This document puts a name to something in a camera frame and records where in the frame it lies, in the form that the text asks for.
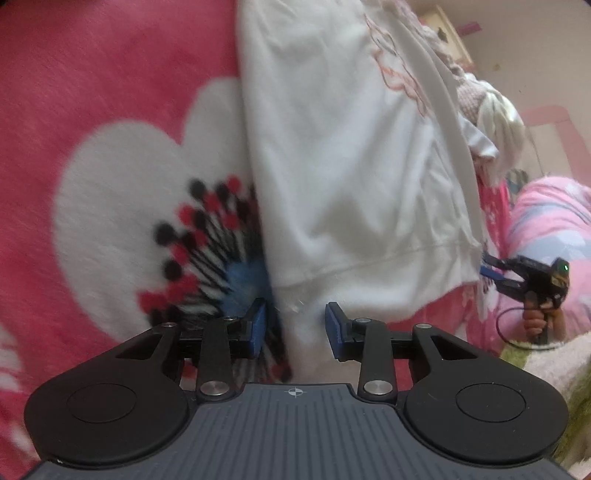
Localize cream nightstand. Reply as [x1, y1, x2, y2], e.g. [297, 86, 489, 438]
[419, 4, 474, 66]

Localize beige knit sweater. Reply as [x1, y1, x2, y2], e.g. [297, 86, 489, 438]
[422, 23, 491, 126]

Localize pink floral blanket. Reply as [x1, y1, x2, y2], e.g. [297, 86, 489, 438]
[0, 0, 514, 480]

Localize cream cloth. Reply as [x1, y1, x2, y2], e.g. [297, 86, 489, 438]
[475, 87, 530, 186]

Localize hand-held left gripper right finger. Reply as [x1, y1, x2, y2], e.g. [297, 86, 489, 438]
[324, 301, 481, 403]

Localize white sweatshirt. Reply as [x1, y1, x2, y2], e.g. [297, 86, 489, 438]
[235, 0, 500, 385]

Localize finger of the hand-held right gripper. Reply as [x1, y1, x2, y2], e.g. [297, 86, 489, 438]
[479, 266, 525, 297]
[481, 252, 514, 274]

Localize green fluffy rug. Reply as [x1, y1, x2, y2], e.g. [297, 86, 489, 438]
[501, 336, 591, 468]

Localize person's right hand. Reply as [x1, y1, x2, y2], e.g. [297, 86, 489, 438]
[523, 302, 567, 346]

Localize black cable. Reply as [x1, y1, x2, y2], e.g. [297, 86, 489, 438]
[495, 305, 532, 354]

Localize pink printed quilt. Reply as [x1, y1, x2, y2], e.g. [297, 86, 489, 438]
[505, 175, 591, 343]

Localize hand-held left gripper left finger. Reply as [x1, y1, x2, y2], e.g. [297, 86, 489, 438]
[113, 298, 267, 403]

